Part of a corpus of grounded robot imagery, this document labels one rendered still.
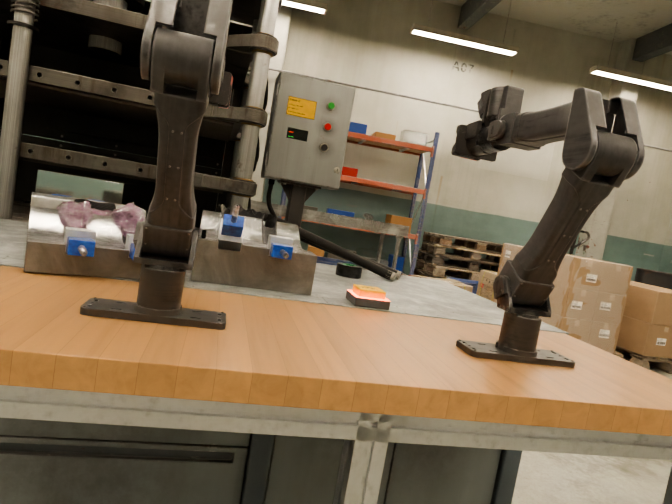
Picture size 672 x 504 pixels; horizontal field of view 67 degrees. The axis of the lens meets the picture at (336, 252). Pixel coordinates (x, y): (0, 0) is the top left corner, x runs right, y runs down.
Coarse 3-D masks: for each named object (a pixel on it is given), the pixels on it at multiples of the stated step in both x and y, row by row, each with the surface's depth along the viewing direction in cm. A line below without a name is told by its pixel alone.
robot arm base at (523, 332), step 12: (504, 312) 89; (504, 324) 88; (516, 324) 86; (528, 324) 85; (540, 324) 87; (504, 336) 88; (516, 336) 86; (528, 336) 86; (468, 348) 85; (480, 348) 86; (492, 348) 88; (504, 348) 87; (516, 348) 86; (528, 348) 86; (504, 360) 85; (516, 360) 85; (528, 360) 86; (540, 360) 86; (552, 360) 87; (564, 360) 88
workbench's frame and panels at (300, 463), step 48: (0, 432) 101; (48, 432) 103; (96, 432) 105; (144, 432) 108; (192, 432) 110; (0, 480) 102; (48, 480) 104; (96, 480) 106; (144, 480) 109; (192, 480) 111; (240, 480) 114; (288, 480) 116; (336, 480) 119; (384, 480) 122; (432, 480) 125; (480, 480) 128
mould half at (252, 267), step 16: (208, 224) 131; (256, 224) 137; (288, 224) 142; (208, 240) 106; (256, 240) 129; (208, 256) 107; (224, 256) 108; (240, 256) 108; (256, 256) 109; (304, 256) 112; (192, 272) 107; (208, 272) 107; (224, 272) 108; (240, 272) 109; (256, 272) 110; (272, 272) 110; (288, 272) 111; (304, 272) 112; (256, 288) 110; (272, 288) 111; (288, 288) 112; (304, 288) 113
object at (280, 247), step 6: (270, 240) 110; (276, 240) 111; (282, 240) 111; (288, 240) 111; (270, 246) 110; (276, 246) 107; (282, 246) 107; (288, 246) 108; (270, 252) 109; (276, 252) 107; (282, 252) 104; (288, 252) 108; (282, 258) 107; (288, 258) 108
